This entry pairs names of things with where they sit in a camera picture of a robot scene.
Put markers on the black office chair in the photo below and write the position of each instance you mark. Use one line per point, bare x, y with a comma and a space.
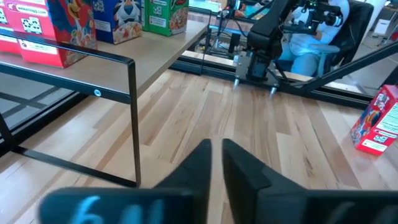
357, 31

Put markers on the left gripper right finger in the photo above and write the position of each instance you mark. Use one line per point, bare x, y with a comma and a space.
280, 205

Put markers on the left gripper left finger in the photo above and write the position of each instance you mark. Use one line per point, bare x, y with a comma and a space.
186, 199

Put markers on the black metal rig frame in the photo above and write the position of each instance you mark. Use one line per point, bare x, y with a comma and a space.
357, 63

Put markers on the blue Frosted Flakes cereal box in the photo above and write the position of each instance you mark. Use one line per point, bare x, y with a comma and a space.
105, 28

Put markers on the person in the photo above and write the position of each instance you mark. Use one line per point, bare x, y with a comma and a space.
301, 40

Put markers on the red Froot Loops cereal box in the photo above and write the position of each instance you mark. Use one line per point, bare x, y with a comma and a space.
74, 28
376, 130
9, 46

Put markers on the black-framed wooden-top shelf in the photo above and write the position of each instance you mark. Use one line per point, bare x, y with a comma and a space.
149, 53

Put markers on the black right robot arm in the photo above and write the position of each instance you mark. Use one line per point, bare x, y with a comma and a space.
264, 40

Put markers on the short black post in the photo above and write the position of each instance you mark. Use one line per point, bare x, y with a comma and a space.
234, 43

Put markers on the green Apple Jacks cereal box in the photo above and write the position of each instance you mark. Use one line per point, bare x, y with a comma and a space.
161, 18

